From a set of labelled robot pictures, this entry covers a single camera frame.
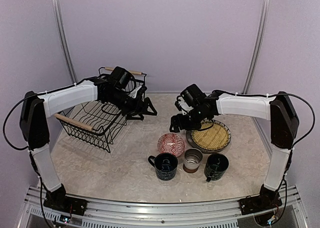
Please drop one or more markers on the white brown ceramic cup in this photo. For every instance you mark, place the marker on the white brown ceramic cup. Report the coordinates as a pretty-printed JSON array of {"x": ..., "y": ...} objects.
[{"x": 192, "y": 160}]

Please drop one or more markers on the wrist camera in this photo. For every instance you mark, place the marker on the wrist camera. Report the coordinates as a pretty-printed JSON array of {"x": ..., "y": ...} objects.
[
  {"x": 182, "y": 106},
  {"x": 138, "y": 91}
]

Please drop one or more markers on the ribbed round woven plate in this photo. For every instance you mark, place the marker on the ribbed round woven plate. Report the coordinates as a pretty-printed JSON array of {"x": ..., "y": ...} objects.
[{"x": 212, "y": 135}]

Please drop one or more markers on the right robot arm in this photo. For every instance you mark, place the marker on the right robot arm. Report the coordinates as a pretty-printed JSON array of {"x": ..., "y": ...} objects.
[{"x": 195, "y": 106}]

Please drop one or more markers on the blue white patterned bowl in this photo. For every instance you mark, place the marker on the blue white patterned bowl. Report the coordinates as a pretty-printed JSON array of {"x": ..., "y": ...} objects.
[{"x": 171, "y": 143}]

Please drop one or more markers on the aluminium front rail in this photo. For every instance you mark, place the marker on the aluminium front rail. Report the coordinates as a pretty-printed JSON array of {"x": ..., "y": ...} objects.
[{"x": 103, "y": 213}]

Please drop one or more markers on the right aluminium corner post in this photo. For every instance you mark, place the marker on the right aluminium corner post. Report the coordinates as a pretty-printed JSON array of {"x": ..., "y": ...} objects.
[{"x": 257, "y": 45}]

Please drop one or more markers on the dark blue mug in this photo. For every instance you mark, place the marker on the dark blue mug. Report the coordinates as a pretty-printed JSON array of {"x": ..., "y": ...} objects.
[{"x": 165, "y": 165}]

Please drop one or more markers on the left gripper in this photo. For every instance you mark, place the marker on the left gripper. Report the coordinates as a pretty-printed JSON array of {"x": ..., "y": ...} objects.
[{"x": 143, "y": 110}]

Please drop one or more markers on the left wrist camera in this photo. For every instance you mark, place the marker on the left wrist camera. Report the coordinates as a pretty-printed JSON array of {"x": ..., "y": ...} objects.
[{"x": 138, "y": 91}]

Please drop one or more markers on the black wire dish rack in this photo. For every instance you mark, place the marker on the black wire dish rack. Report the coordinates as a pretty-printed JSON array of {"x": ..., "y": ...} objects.
[{"x": 96, "y": 123}]

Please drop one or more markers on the white blue striped plate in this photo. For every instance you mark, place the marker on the white blue striped plate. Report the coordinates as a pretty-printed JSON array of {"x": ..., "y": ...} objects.
[{"x": 226, "y": 138}]

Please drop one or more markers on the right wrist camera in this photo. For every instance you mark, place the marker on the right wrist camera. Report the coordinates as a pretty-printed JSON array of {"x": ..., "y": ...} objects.
[{"x": 182, "y": 106}]

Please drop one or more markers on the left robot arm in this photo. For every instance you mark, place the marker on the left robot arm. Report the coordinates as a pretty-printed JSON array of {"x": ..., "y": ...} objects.
[{"x": 37, "y": 108}]

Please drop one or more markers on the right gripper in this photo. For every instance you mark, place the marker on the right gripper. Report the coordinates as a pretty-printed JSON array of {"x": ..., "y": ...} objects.
[{"x": 174, "y": 119}]

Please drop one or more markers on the aluminium corner post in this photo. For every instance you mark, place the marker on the aluminium corner post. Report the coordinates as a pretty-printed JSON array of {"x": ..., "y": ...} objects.
[
  {"x": 63, "y": 40},
  {"x": 257, "y": 45}
]

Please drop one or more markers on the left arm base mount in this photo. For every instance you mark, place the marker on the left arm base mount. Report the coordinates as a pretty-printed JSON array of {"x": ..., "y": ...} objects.
[{"x": 70, "y": 205}]

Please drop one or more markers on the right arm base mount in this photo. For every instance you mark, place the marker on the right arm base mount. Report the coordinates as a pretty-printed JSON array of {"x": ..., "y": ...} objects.
[{"x": 256, "y": 204}]

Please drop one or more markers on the dark green mug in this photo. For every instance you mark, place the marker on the dark green mug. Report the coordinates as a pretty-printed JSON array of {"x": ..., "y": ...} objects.
[{"x": 215, "y": 167}]

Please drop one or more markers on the left aluminium corner post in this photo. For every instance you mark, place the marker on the left aluminium corner post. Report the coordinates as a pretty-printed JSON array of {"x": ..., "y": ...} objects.
[{"x": 63, "y": 40}]

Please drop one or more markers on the grey reindeer plate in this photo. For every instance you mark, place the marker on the grey reindeer plate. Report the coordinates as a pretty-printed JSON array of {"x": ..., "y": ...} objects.
[{"x": 191, "y": 143}]

